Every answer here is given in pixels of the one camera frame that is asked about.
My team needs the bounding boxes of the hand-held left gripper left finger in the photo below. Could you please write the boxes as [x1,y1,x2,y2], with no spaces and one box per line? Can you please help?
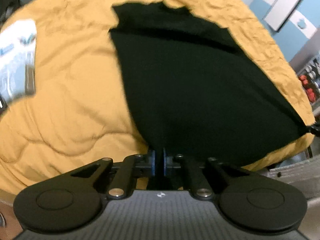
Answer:
[71,149,156,200]

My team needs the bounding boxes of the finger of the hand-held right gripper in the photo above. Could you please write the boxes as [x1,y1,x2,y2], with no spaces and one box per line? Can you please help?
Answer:
[309,122,320,138]

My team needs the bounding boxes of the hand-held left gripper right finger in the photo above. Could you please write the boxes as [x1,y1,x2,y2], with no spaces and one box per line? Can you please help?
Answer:
[163,148,250,200]

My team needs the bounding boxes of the black sweater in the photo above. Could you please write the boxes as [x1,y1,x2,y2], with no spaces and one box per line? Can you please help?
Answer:
[108,1,313,190]

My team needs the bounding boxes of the storage rack with red items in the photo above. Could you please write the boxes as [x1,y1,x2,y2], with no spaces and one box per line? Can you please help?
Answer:
[296,55,320,117]

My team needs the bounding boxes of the grey ribbed mat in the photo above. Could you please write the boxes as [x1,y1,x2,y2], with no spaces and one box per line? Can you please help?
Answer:
[267,159,320,184]

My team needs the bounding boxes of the blue white wardrobe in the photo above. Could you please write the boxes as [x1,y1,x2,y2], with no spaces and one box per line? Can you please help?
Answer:
[217,0,320,63]

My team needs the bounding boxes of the yellow quilt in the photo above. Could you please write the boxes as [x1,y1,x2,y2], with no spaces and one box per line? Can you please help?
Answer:
[0,0,317,200]

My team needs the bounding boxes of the black framed mirror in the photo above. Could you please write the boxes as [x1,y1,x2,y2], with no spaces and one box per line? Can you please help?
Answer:
[264,0,313,33]

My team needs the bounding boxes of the cardboard box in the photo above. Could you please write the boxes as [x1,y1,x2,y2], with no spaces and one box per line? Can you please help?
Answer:
[0,196,18,233]

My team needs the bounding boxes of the black smartphone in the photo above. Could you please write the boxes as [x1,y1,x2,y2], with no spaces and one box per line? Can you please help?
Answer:
[0,95,7,117]

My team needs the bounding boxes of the white printed t-shirt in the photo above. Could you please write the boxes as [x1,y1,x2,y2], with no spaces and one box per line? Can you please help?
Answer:
[0,20,38,103]

